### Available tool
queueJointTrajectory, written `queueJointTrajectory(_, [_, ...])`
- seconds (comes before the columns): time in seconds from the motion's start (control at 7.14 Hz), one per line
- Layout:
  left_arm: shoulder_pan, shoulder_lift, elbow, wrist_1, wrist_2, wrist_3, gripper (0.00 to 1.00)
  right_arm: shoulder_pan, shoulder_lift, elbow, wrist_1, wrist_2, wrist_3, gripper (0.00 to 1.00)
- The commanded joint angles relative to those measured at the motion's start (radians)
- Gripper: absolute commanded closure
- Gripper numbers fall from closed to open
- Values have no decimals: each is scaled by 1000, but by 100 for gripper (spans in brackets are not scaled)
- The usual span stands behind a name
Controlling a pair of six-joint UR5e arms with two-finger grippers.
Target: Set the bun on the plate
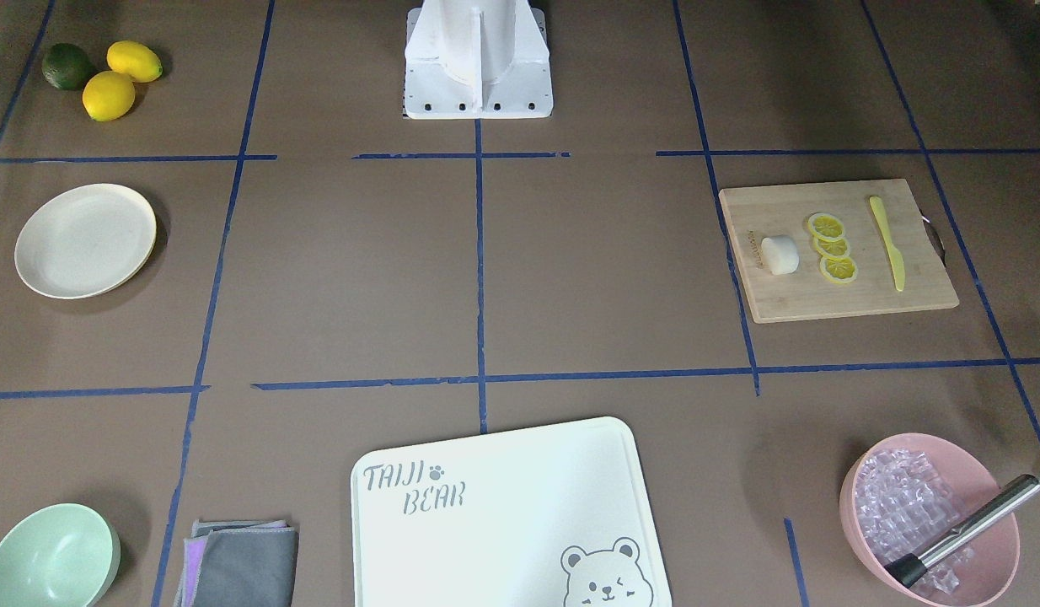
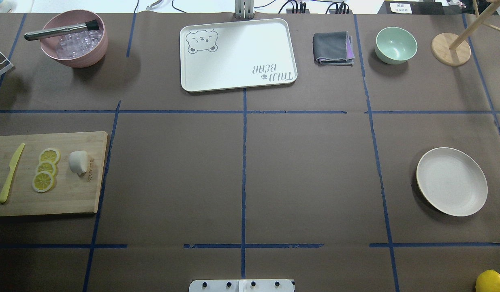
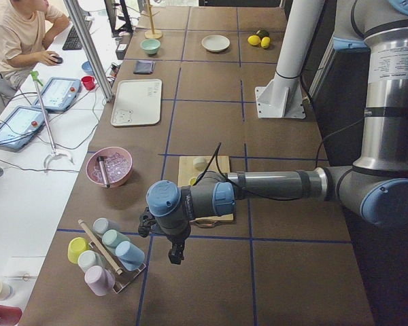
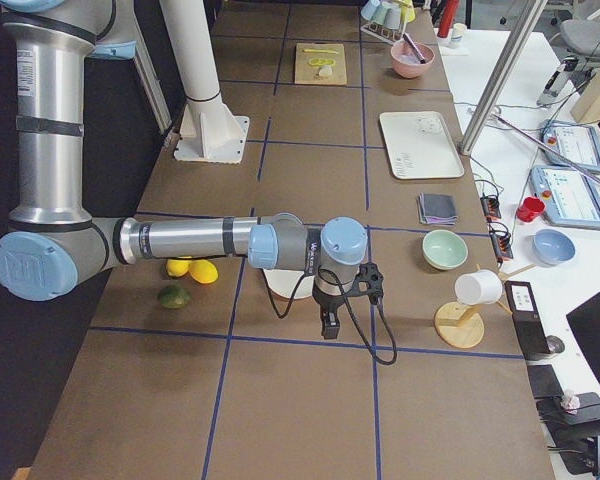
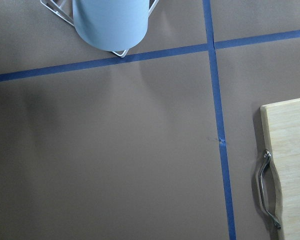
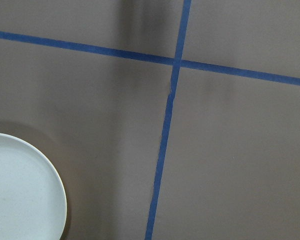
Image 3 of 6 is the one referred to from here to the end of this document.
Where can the wooden mug tree stand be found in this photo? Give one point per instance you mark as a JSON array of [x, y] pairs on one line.
[[152, 32]]

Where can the black computer mouse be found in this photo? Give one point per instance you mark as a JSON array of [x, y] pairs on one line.
[[57, 59]]

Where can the wire cup rack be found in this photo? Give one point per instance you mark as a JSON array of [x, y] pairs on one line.
[[126, 278]]

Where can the cream round plate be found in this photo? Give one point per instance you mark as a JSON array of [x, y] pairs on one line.
[[215, 43]]

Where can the dark green lime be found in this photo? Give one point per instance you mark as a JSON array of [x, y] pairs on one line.
[[262, 33]]

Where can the yellow lemon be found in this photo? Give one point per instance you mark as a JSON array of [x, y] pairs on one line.
[[265, 42], [254, 40]]

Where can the small blue bowl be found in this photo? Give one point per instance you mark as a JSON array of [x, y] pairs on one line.
[[87, 68]]

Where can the white bear tray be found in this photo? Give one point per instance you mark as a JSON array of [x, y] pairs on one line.
[[137, 103]]

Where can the seated person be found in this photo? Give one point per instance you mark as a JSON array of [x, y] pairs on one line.
[[27, 29]]

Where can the near teach pendant tablet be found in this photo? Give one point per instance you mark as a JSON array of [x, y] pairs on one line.
[[20, 127]]

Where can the aluminium frame post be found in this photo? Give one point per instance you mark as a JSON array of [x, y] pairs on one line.
[[89, 48]]

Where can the yellow cup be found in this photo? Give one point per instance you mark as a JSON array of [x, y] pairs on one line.
[[75, 248]]

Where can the mint green bowl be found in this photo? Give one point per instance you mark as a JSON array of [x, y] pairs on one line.
[[150, 46]]

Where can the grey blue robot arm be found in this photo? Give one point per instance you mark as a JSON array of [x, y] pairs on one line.
[[375, 186]]

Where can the grey blue cup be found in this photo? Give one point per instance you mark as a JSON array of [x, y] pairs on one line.
[[102, 225]]

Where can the light blue cup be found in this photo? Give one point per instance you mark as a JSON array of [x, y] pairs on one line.
[[130, 255]]

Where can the red cup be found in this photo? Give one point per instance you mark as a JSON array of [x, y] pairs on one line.
[[88, 82]]

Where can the lilac cup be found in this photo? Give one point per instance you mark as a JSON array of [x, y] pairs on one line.
[[100, 280]]

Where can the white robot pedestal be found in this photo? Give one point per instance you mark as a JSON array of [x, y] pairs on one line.
[[282, 96]]

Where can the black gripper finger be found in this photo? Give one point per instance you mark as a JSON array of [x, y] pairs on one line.
[[174, 256], [180, 252]]

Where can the teach pendant tablet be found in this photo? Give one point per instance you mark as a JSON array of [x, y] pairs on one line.
[[20, 127], [58, 93]]

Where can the reacher grabber tool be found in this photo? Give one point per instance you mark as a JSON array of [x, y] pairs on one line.
[[56, 153]]

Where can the metal scoop with black tip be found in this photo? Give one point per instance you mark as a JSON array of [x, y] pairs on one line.
[[101, 163]]

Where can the far teach pendant tablet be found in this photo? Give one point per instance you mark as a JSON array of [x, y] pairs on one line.
[[58, 93]]

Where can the grey folded cloth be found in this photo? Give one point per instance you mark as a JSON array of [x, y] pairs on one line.
[[144, 67]]

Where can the mint green cup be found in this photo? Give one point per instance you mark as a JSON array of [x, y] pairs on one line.
[[112, 238]]

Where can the pink bowl with ice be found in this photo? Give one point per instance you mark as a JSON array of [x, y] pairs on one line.
[[118, 163]]

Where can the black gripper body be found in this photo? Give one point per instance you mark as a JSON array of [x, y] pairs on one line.
[[175, 243]]

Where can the black keyboard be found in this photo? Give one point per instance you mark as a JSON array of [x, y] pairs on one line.
[[72, 41]]

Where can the pale grey cup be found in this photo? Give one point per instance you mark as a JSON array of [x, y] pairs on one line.
[[89, 258]]

